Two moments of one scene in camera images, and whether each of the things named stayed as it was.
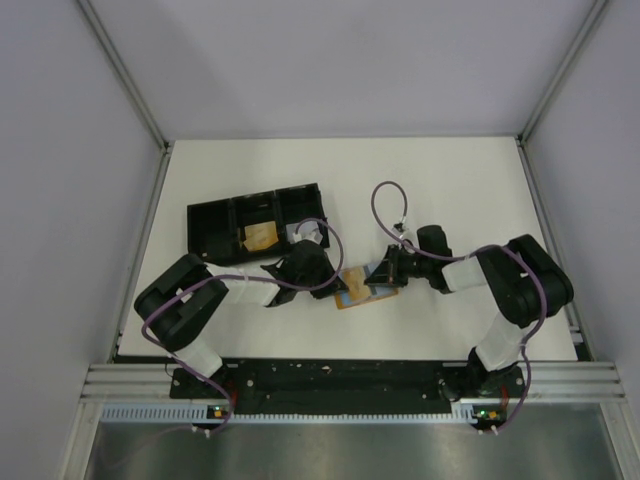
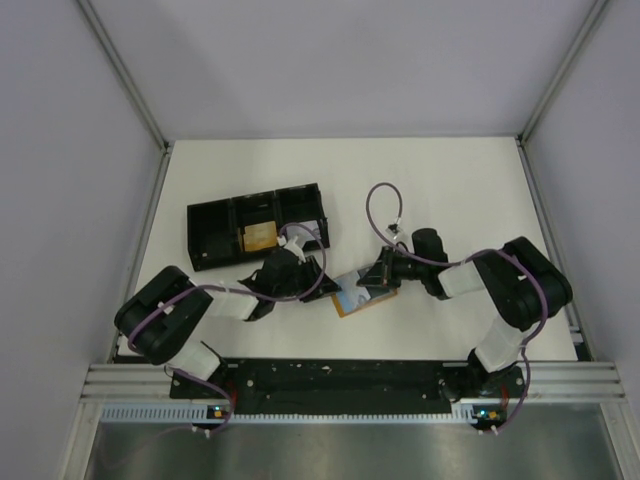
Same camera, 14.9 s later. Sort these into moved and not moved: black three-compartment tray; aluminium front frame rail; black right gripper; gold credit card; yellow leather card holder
Moved: yellow leather card holder; gold credit card
Not moved: black right gripper; black three-compartment tray; aluminium front frame rail
